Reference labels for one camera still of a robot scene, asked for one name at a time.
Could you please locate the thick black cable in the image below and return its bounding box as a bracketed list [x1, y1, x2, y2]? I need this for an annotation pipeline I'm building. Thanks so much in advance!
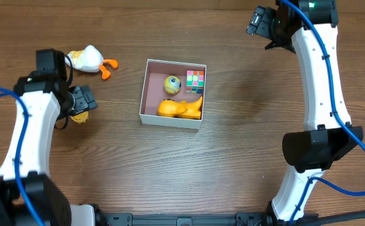
[290, 207, 365, 226]

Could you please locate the white plush duck toy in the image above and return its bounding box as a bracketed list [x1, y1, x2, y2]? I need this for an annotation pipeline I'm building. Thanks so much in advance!
[65, 45, 119, 80]

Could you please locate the colourful puzzle cube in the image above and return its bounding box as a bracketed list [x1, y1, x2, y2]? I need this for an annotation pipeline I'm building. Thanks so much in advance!
[186, 70, 204, 94]

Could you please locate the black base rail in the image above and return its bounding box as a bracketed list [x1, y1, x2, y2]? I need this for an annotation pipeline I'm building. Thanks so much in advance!
[91, 205, 320, 226]

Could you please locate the right blue cable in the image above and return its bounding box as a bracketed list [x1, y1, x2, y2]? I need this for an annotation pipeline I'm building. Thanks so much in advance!
[279, 0, 365, 226]

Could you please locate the white box pink interior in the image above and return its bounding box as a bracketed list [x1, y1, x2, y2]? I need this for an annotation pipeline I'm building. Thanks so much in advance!
[139, 59, 207, 129]

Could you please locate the orange dinosaur toy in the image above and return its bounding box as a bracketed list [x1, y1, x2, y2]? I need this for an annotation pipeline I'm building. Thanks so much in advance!
[157, 97, 203, 120]

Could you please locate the orange round fan toy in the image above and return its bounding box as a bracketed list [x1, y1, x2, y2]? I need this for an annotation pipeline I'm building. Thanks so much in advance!
[71, 112, 89, 124]

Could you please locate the yellow ball with grey eye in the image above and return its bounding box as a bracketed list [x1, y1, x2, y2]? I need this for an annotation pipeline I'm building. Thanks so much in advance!
[164, 75, 182, 95]

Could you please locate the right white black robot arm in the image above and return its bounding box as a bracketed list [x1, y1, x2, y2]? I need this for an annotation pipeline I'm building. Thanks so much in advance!
[246, 1, 363, 225]

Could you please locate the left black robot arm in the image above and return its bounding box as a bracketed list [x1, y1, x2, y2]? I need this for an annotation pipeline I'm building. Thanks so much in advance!
[0, 49, 107, 226]

